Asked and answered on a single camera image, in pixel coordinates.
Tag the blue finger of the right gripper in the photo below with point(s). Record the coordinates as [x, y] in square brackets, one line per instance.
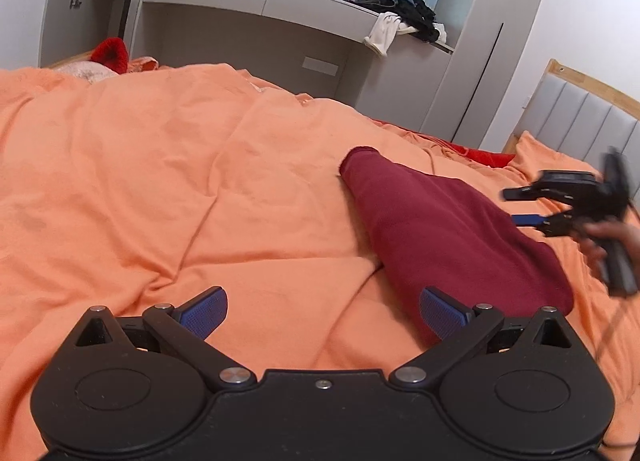
[528, 220]
[518, 194]

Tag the bright red plush item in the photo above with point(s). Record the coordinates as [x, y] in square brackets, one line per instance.
[112, 53]

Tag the dark red long-sleeve shirt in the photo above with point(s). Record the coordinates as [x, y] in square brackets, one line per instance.
[437, 232]

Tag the orange duvet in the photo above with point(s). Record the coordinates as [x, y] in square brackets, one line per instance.
[151, 188]

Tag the dark clothes pile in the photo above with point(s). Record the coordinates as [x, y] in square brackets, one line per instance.
[414, 13]

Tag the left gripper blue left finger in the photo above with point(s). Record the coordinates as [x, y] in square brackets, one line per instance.
[182, 331]

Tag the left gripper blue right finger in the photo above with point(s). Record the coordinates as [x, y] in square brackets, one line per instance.
[463, 333]

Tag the grey padded headboard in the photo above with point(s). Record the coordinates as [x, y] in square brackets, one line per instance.
[581, 117]

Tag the grey window ledge desk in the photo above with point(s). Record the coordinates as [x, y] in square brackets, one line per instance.
[305, 46]

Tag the white garment on ledge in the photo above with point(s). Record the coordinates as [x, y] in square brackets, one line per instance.
[385, 30]

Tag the floral pink pillow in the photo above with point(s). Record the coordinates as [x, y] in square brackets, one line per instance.
[92, 72]

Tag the red bed sheet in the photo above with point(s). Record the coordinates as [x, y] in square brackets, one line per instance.
[424, 141]

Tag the person's right hand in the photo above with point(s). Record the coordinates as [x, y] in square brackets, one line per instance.
[588, 235]

